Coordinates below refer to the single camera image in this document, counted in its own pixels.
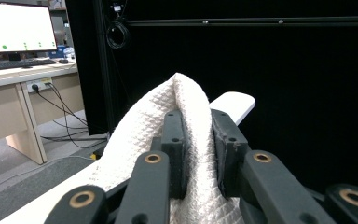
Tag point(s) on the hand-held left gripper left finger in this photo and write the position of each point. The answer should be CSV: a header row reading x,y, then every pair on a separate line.
x,y
174,155

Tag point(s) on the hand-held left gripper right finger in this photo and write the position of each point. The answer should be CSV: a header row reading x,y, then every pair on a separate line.
x,y
230,149

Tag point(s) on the beige waffle cloth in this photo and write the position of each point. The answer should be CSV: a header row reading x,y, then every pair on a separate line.
x,y
143,130

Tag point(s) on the white desk lamp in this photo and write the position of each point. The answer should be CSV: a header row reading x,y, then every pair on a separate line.
x,y
233,104

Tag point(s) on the black curtain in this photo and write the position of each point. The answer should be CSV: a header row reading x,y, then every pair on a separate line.
x,y
292,93

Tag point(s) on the black stand with striped base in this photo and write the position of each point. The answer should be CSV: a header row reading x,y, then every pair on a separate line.
x,y
104,77

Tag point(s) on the black horizontal metal bar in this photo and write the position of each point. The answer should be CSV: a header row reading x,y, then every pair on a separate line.
x,y
261,21

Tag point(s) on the black computer mouse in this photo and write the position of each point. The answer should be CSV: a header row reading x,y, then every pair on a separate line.
x,y
63,61

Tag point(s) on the white power socket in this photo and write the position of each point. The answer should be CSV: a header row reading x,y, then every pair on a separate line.
x,y
40,84

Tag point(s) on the beige wooden desk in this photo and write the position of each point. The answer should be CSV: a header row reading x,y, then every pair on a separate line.
x,y
0,112

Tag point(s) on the black keyboard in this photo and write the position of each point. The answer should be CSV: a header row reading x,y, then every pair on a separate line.
x,y
15,64

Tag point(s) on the computer monitor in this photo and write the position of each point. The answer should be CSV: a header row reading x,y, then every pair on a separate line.
x,y
15,26

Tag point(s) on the small black mounted camera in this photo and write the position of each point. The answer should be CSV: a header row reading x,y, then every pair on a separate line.
x,y
116,7

